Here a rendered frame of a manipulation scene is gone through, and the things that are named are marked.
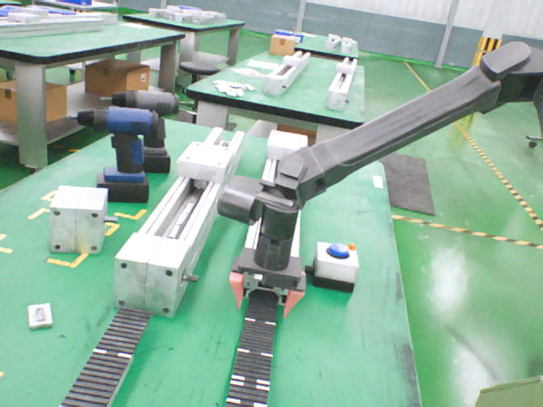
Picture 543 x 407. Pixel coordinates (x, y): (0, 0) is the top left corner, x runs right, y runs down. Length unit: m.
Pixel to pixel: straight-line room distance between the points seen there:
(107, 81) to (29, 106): 1.55
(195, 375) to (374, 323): 0.34
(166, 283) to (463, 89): 0.56
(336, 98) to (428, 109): 1.81
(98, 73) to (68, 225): 3.77
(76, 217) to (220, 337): 0.36
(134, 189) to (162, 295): 0.44
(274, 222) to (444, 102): 0.33
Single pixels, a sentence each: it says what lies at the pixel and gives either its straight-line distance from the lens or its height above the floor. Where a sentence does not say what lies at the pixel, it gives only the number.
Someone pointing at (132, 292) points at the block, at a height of 0.82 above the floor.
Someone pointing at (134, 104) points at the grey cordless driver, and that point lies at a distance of 1.36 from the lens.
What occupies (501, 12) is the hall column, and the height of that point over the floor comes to 1.56.
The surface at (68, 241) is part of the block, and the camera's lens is 1.00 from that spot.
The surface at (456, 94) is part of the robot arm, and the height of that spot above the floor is 1.18.
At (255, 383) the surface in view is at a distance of 0.70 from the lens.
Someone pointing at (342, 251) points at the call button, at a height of 0.85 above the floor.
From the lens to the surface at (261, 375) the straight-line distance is 0.71.
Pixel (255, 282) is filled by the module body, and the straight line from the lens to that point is 0.89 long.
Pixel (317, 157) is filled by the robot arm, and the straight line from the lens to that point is 0.78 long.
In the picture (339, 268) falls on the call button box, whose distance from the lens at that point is 0.96.
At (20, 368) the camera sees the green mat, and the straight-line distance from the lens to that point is 0.77.
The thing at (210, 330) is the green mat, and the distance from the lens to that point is 0.83.
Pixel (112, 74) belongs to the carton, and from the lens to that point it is 4.65.
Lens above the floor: 1.29
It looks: 23 degrees down
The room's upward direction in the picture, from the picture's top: 9 degrees clockwise
